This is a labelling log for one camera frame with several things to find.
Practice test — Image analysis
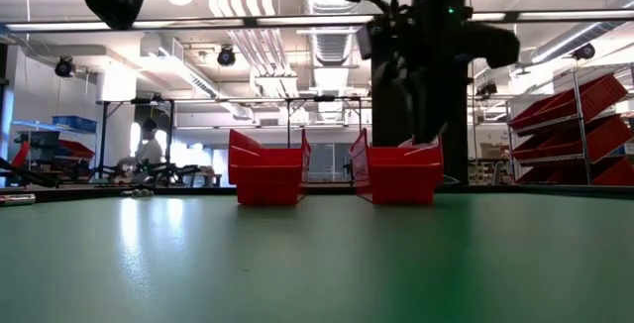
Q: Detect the red shelf bin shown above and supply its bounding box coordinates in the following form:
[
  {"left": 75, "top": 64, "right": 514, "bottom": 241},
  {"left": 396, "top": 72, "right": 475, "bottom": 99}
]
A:
[
  {"left": 514, "top": 162, "right": 591, "bottom": 186},
  {"left": 591, "top": 157, "right": 634, "bottom": 187},
  {"left": 508, "top": 92, "right": 579, "bottom": 134},
  {"left": 511, "top": 129, "right": 590, "bottom": 162},
  {"left": 574, "top": 114, "right": 634, "bottom": 163},
  {"left": 557, "top": 72, "right": 629, "bottom": 125}
]

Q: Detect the black aluminium table frame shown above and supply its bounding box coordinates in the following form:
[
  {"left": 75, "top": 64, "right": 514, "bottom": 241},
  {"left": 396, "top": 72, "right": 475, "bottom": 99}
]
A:
[{"left": 0, "top": 182, "right": 634, "bottom": 203}]

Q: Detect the black station frame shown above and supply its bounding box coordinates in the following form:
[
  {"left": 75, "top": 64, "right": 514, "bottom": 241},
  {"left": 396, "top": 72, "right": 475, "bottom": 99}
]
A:
[
  {"left": 284, "top": 93, "right": 366, "bottom": 185},
  {"left": 96, "top": 95, "right": 175, "bottom": 186}
]

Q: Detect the black partition panel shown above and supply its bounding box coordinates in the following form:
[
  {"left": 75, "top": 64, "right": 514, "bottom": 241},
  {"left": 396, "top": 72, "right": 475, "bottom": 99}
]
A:
[{"left": 370, "top": 25, "right": 470, "bottom": 185}]

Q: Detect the ceiling light strip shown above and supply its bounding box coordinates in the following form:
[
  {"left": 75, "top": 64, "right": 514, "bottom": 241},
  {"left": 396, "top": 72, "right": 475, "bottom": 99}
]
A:
[
  {"left": 4, "top": 21, "right": 120, "bottom": 32},
  {"left": 257, "top": 14, "right": 373, "bottom": 26},
  {"left": 517, "top": 10, "right": 634, "bottom": 21}
]

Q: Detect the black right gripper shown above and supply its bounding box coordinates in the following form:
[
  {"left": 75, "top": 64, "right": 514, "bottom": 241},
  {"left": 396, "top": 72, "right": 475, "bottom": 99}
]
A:
[{"left": 355, "top": 4, "right": 521, "bottom": 145}]

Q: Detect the wire shelf rack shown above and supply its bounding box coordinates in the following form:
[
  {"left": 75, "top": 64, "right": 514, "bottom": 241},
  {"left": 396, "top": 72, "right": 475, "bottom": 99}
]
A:
[{"left": 504, "top": 64, "right": 634, "bottom": 187}]

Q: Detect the person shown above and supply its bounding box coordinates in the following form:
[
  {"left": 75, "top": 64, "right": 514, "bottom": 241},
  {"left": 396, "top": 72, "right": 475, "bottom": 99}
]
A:
[{"left": 126, "top": 117, "right": 164, "bottom": 175}]

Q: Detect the black ceiling spotlight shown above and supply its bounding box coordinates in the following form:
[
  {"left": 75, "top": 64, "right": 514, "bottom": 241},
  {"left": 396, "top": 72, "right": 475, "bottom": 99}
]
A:
[
  {"left": 572, "top": 43, "right": 597, "bottom": 61},
  {"left": 475, "top": 80, "right": 499, "bottom": 99},
  {"left": 216, "top": 45, "right": 238, "bottom": 68},
  {"left": 53, "top": 54, "right": 76, "bottom": 79}
]

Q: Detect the dark utility cart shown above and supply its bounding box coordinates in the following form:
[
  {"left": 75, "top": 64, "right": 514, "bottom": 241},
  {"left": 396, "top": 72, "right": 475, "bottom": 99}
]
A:
[{"left": 12, "top": 120, "right": 100, "bottom": 188}]

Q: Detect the blue storage bin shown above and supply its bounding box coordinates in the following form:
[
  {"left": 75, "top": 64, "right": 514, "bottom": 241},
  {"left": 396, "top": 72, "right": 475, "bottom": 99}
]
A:
[{"left": 52, "top": 115, "right": 98, "bottom": 134}]

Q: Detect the silver ventilation duct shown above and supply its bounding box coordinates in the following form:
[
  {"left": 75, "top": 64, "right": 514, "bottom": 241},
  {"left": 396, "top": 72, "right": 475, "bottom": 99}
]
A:
[
  {"left": 298, "top": 0, "right": 370, "bottom": 126},
  {"left": 514, "top": 0, "right": 634, "bottom": 74}
]

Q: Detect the green table mat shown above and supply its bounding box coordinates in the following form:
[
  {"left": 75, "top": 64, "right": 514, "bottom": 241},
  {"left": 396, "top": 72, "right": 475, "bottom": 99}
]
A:
[{"left": 0, "top": 192, "right": 634, "bottom": 323}]

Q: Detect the red plastic bin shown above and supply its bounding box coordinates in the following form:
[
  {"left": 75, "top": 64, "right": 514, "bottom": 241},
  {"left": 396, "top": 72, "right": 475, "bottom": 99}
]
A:
[
  {"left": 227, "top": 128, "right": 312, "bottom": 207},
  {"left": 348, "top": 128, "right": 445, "bottom": 206}
]

